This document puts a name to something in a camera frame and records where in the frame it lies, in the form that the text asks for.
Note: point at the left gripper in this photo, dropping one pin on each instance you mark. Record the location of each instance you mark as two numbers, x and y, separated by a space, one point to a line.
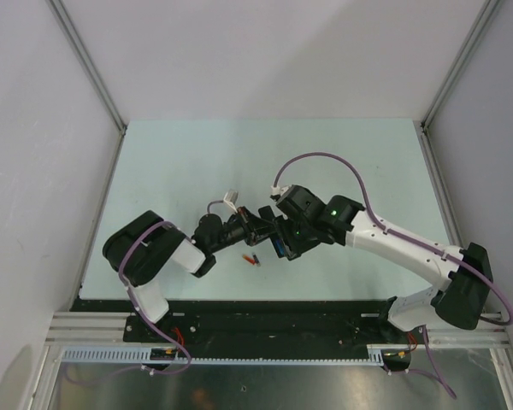
251 224

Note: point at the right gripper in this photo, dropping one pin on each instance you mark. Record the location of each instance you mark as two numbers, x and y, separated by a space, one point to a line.
284 225

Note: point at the black remote control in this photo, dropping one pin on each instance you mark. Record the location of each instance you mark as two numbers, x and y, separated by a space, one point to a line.
276 230

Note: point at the blue battery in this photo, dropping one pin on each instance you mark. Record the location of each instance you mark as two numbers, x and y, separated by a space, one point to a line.
279 248

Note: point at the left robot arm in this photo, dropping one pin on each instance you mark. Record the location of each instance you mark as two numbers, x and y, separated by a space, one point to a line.
141 249

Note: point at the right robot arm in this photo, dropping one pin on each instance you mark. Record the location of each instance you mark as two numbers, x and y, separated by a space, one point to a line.
458 278

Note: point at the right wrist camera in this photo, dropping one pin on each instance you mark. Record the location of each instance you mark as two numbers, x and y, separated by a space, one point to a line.
278 191

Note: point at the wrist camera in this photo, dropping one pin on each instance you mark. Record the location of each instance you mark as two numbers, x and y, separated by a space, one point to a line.
229 200
278 191

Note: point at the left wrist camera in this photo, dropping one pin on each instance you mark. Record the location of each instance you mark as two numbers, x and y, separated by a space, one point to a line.
229 200

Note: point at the grey slotted cable duct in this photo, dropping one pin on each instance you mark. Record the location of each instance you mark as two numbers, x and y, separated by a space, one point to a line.
367 356

